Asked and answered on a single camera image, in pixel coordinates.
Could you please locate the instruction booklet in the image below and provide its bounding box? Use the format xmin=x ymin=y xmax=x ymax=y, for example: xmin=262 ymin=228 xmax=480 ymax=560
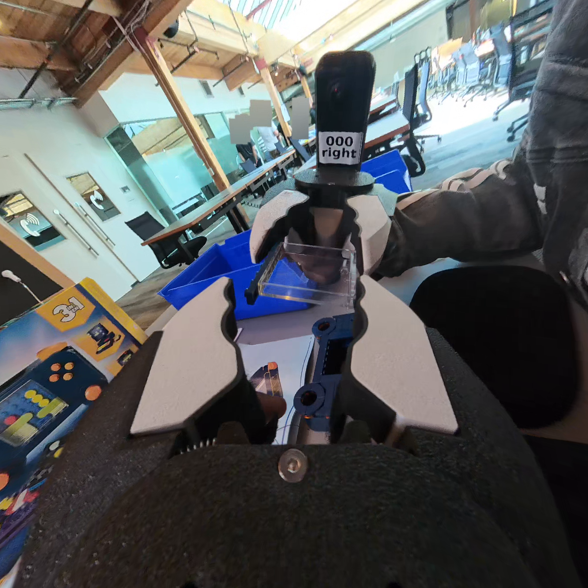
xmin=236 ymin=334 xmax=319 ymax=445

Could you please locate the white microphone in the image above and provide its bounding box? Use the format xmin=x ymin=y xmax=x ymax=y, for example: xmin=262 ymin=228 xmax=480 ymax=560
xmin=1 ymin=269 xmax=43 ymax=305

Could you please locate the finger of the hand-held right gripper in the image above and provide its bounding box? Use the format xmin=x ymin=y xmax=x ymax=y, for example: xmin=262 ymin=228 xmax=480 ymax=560
xmin=249 ymin=189 xmax=310 ymax=265
xmin=348 ymin=194 xmax=392 ymax=276

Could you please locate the large black wall panel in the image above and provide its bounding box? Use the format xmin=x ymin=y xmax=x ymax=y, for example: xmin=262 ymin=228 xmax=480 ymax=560
xmin=0 ymin=238 xmax=61 ymax=328

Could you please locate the person's right forearm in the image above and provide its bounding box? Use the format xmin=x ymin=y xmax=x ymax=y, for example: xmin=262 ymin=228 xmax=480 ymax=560
xmin=379 ymin=157 xmax=553 ymax=279

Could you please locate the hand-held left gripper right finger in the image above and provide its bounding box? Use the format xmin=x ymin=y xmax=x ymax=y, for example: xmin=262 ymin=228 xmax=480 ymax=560
xmin=349 ymin=275 xmax=460 ymax=435

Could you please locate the person's right hand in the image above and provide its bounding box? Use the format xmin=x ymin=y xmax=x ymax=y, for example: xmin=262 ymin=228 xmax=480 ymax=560
xmin=298 ymin=208 xmax=352 ymax=284

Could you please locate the dark blue brick plate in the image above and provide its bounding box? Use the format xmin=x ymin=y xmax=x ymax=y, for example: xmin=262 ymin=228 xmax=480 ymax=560
xmin=244 ymin=243 xmax=283 ymax=306

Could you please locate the dark blue brick console model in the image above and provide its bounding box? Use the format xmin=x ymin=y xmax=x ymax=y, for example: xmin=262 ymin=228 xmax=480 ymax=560
xmin=293 ymin=315 xmax=357 ymax=433

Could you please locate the blue plastic bin with divider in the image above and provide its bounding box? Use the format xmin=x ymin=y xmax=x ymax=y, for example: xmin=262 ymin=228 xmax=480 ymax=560
xmin=156 ymin=229 xmax=323 ymax=322

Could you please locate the black bumpy cushion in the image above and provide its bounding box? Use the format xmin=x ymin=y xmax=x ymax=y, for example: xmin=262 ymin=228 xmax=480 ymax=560
xmin=408 ymin=265 xmax=581 ymax=431

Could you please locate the person's left hand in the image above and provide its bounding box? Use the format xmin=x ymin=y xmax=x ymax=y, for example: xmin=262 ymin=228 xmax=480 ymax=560
xmin=255 ymin=393 xmax=288 ymax=421

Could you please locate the yellow blue brick set box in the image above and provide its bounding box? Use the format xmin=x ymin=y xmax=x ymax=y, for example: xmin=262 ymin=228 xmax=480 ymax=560
xmin=0 ymin=276 xmax=149 ymax=572

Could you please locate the long wooden table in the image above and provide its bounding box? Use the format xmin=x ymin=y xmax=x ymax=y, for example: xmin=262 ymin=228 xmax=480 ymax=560
xmin=141 ymin=151 xmax=298 ymax=247

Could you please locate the black office chair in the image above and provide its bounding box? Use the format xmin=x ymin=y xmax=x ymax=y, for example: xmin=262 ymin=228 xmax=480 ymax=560
xmin=401 ymin=45 xmax=443 ymax=176
xmin=124 ymin=210 xmax=208 ymax=270

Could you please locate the transparent brick window panel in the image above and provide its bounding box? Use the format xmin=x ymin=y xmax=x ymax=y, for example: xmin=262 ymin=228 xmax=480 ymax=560
xmin=256 ymin=240 xmax=360 ymax=309

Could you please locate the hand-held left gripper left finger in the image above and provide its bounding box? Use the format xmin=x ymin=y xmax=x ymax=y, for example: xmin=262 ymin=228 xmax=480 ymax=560
xmin=130 ymin=277 xmax=245 ymax=436

